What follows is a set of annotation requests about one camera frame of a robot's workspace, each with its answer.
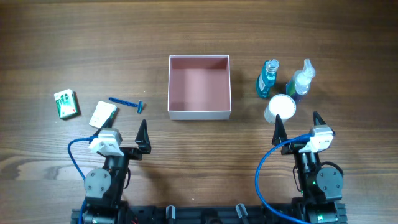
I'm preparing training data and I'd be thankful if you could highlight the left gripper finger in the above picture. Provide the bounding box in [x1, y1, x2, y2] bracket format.
[98, 117, 113, 133]
[135, 119, 150, 149]

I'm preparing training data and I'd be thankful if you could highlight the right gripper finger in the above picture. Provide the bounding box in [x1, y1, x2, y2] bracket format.
[272, 114, 288, 146]
[313, 111, 326, 126]

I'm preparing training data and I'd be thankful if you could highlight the cotton swab round container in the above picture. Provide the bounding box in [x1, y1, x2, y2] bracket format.
[264, 94, 296, 124]

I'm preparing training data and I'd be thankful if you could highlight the blue disposable razor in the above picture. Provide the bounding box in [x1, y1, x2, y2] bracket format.
[108, 97, 144, 114]

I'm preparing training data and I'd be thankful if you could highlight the clear spray bottle blue label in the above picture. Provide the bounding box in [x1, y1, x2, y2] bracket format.
[285, 59, 316, 104]

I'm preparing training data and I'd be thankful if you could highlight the green white soap box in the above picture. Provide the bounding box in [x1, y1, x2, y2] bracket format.
[54, 89, 79, 119]

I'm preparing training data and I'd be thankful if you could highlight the teal mouthwash bottle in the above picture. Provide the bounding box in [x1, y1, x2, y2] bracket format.
[256, 59, 279, 98]

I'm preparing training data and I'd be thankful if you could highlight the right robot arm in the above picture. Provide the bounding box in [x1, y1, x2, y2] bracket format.
[272, 111, 347, 223]

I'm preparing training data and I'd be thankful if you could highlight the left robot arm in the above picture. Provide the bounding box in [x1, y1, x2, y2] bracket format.
[78, 118, 151, 223]

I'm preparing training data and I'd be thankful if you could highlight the white box with pink interior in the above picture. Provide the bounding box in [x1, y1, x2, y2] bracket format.
[167, 55, 232, 121]

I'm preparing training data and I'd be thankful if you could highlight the right blue cable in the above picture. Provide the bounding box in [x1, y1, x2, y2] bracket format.
[254, 134, 313, 224]

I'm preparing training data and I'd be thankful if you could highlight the blue cable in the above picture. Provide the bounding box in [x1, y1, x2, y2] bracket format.
[67, 135, 100, 224]
[254, 134, 313, 224]

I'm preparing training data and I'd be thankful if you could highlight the left blue cable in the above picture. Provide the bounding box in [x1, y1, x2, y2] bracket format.
[67, 135, 100, 224]

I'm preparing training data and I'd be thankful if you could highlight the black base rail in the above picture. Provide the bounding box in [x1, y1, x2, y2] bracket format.
[70, 203, 348, 224]

